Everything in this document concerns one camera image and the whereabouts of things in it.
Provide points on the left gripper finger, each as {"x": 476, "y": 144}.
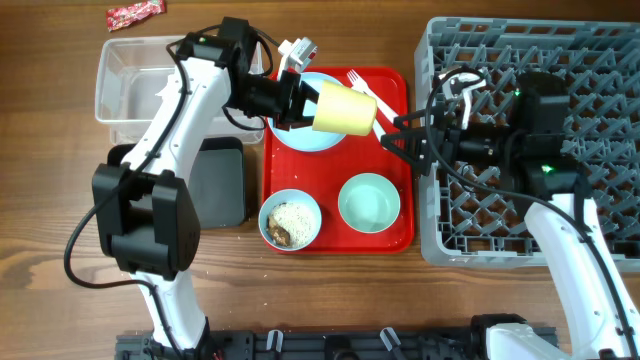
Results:
{"x": 308, "y": 92}
{"x": 302, "y": 122}

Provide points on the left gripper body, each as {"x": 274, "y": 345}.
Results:
{"x": 267, "y": 96}

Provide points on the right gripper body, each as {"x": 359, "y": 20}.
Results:
{"x": 481, "y": 144}

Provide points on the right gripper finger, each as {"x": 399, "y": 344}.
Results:
{"x": 404, "y": 121}
{"x": 407, "y": 145}

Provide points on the light blue plate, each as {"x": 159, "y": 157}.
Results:
{"x": 306, "y": 139}

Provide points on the yellow plastic cup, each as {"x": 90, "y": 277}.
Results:
{"x": 343, "y": 110}

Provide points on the green bowl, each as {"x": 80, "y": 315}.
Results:
{"x": 369, "y": 203}

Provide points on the light blue bowl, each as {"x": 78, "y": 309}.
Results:
{"x": 282, "y": 196}

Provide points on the rice and food scraps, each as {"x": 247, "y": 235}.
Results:
{"x": 292, "y": 225}

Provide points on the red snack wrapper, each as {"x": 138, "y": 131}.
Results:
{"x": 122, "y": 17}

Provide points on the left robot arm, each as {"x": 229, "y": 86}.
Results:
{"x": 208, "y": 64}

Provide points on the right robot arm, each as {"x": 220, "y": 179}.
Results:
{"x": 550, "y": 192}

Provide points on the grey dishwasher rack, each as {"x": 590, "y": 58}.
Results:
{"x": 599, "y": 62}

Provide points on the white plastic spoon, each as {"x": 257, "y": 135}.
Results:
{"x": 376, "y": 127}

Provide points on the white plastic fork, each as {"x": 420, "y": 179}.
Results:
{"x": 360, "y": 85}

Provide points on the red serving tray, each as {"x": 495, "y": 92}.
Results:
{"x": 322, "y": 174}

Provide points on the black tray bin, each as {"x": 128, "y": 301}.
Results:
{"x": 220, "y": 185}

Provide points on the clear plastic bin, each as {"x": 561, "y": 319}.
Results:
{"x": 131, "y": 74}

